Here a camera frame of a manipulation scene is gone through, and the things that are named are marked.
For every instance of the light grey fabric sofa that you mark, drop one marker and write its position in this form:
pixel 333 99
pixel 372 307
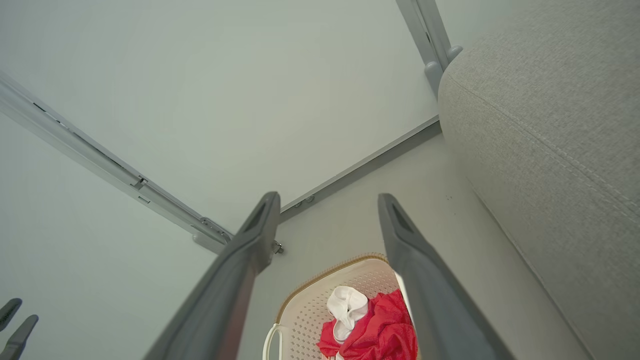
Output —
pixel 555 150

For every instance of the white perforated laundry basket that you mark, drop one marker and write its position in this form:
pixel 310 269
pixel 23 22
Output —
pixel 310 310

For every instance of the grey aluminium frame post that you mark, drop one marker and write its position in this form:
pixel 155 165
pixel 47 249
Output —
pixel 430 35
pixel 125 175

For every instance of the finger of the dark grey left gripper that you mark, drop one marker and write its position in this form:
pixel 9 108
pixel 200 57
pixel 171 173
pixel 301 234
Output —
pixel 8 311
pixel 19 339

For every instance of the red cloth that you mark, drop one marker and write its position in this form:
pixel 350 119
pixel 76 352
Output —
pixel 380 330

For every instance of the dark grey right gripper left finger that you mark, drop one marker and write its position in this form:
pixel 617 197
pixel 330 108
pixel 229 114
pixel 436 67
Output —
pixel 227 290

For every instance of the white sock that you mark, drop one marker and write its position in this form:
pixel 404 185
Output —
pixel 346 309

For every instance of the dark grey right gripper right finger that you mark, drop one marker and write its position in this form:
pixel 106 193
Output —
pixel 430 295

